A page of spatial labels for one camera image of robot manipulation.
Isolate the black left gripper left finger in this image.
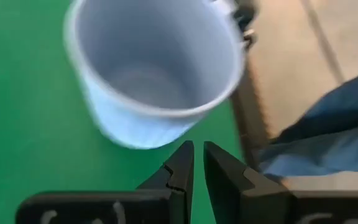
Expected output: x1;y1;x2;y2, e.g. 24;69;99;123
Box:
15;139;195;224

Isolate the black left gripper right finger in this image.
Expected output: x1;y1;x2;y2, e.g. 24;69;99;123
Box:
203;140;358;224

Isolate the light blue mug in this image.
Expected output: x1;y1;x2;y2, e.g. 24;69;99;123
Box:
63;0;247;150

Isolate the pale blue-green cloth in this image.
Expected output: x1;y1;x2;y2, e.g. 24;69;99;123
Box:
258;65;358;179

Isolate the green table mat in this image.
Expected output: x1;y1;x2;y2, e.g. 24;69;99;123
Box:
0;0;245;224

